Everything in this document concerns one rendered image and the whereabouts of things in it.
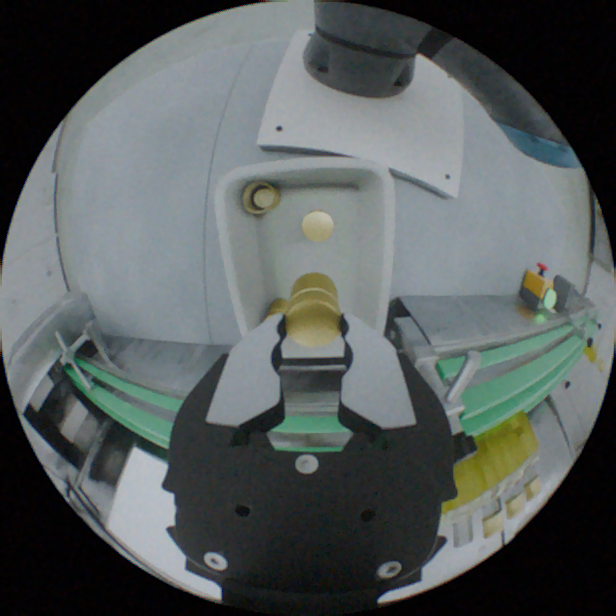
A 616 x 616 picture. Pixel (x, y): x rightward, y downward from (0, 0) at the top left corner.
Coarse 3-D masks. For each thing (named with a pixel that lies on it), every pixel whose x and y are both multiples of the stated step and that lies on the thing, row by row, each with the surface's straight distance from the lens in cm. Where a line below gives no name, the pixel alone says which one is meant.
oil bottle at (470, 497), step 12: (456, 468) 31; (468, 468) 32; (456, 480) 31; (468, 480) 32; (468, 492) 32; (480, 492) 33; (456, 504) 31; (468, 504) 32; (480, 504) 34; (456, 516) 31; (468, 516) 33
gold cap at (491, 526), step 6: (492, 516) 37; (498, 516) 38; (486, 522) 38; (492, 522) 38; (498, 522) 38; (486, 528) 38; (492, 528) 38; (498, 528) 38; (486, 534) 39; (492, 534) 38
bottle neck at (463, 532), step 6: (462, 522) 33; (468, 522) 34; (456, 528) 34; (462, 528) 34; (468, 528) 34; (456, 534) 34; (462, 534) 34; (468, 534) 34; (456, 540) 35; (462, 540) 34; (468, 540) 35; (456, 546) 35; (462, 546) 35
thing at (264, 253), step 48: (240, 192) 24; (288, 192) 26; (336, 192) 26; (384, 192) 20; (240, 240) 23; (288, 240) 26; (336, 240) 26; (384, 240) 20; (240, 288) 22; (288, 288) 28; (384, 288) 21; (288, 336) 27
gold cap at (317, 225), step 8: (312, 216) 21; (320, 216) 21; (328, 216) 21; (304, 224) 21; (312, 224) 21; (320, 224) 21; (328, 224) 21; (304, 232) 22; (312, 232) 21; (320, 232) 21; (328, 232) 21; (312, 240) 22; (320, 240) 22
